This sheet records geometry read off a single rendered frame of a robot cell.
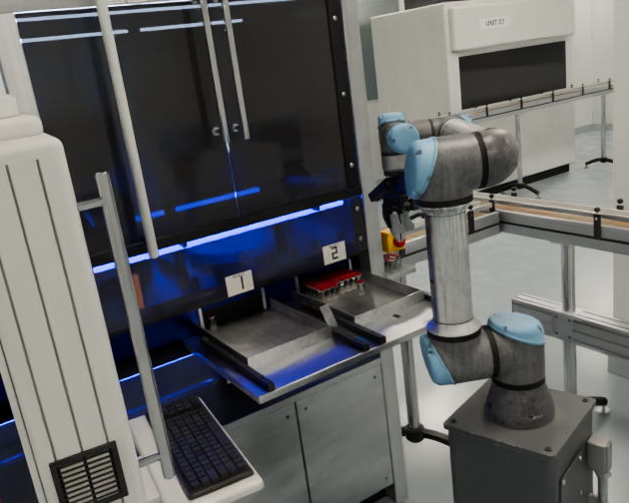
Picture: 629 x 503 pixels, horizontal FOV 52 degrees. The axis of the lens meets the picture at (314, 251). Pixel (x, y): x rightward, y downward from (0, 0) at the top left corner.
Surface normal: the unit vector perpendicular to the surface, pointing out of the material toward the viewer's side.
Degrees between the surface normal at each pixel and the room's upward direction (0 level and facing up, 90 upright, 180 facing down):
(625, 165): 90
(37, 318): 90
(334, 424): 90
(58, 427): 90
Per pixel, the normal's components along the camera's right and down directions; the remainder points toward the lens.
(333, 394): 0.55, 0.17
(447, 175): 0.08, 0.28
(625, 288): -0.83, 0.26
